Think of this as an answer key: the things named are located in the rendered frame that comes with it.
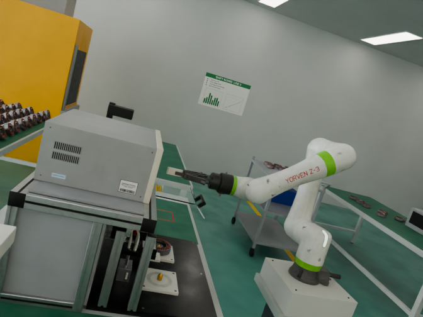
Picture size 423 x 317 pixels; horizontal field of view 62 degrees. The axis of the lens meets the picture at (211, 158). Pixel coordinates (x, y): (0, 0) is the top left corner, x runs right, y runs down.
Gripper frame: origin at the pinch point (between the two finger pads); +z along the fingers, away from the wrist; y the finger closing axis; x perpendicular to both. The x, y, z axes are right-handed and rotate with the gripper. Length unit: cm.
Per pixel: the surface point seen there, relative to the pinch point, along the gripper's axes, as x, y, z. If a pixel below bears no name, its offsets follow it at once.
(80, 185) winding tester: -5.3, -28.9, 33.8
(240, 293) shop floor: -118, 109, -97
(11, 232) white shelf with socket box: 2, -83, 37
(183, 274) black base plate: -41.1, -11.5, -14.1
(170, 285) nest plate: -40.0, -23.7, -7.5
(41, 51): 30, 326, 154
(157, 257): -30.0, -21.8, 0.7
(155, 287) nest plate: -39.9, -26.3, -1.3
